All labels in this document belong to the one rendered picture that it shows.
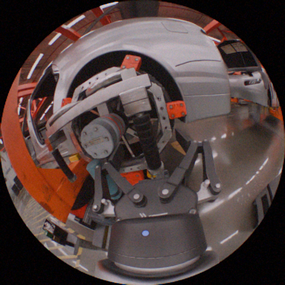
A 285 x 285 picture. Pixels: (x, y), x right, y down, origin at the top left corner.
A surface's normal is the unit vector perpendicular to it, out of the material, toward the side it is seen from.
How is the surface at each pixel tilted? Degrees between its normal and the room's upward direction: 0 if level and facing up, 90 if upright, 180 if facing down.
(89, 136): 90
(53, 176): 90
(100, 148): 90
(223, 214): 0
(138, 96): 90
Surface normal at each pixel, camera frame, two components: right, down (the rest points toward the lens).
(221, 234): -0.28, -0.87
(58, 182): 0.96, -0.25
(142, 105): -0.01, 0.43
